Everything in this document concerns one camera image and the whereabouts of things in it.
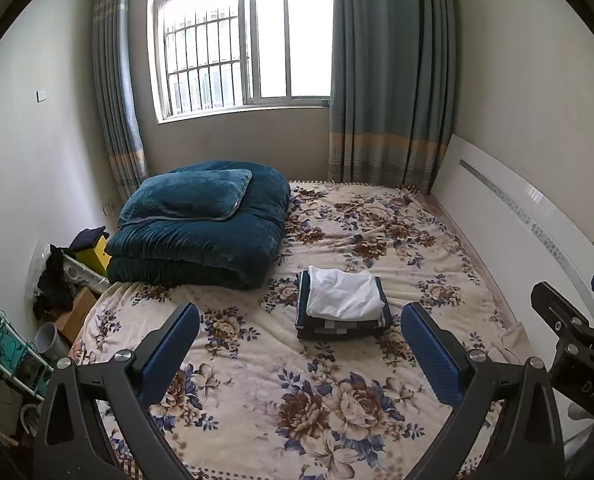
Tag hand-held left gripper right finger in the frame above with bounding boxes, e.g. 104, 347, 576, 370
401, 301, 566, 480

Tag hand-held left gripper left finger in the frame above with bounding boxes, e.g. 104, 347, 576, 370
36, 301, 201, 480

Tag white t-shirt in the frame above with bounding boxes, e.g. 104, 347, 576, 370
306, 265, 386, 321

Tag black clothes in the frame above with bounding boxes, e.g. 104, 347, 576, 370
33, 244, 78, 321

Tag beige cloth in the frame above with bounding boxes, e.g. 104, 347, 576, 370
489, 321, 534, 363

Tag teal velvet quilt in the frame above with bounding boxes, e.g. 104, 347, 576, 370
106, 161, 292, 290

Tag cardboard box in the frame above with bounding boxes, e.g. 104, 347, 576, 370
44, 287, 98, 344

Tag dark folded garment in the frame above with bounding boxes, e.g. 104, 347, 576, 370
296, 319, 392, 342

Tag white headboard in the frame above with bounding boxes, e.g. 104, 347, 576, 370
429, 134, 594, 342

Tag yellow box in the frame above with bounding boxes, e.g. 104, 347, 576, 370
74, 235, 113, 277

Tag floral bed sheet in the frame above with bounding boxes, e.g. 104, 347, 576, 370
69, 180, 534, 480

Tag dark navy cloth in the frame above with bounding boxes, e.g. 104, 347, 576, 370
69, 227, 110, 252

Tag navy striped folded shirt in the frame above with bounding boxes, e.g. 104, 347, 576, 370
297, 270, 394, 331

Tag teal velvet pillow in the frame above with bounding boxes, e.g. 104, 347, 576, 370
117, 169, 253, 229

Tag narrow blue-grey curtain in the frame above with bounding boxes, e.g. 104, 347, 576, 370
92, 0, 149, 206

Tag wide blue-grey curtain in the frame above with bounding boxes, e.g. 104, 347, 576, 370
327, 0, 458, 196

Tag barred window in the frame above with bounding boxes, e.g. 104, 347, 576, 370
148, 0, 336, 124

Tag teal wire rack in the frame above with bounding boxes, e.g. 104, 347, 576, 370
0, 295, 54, 402

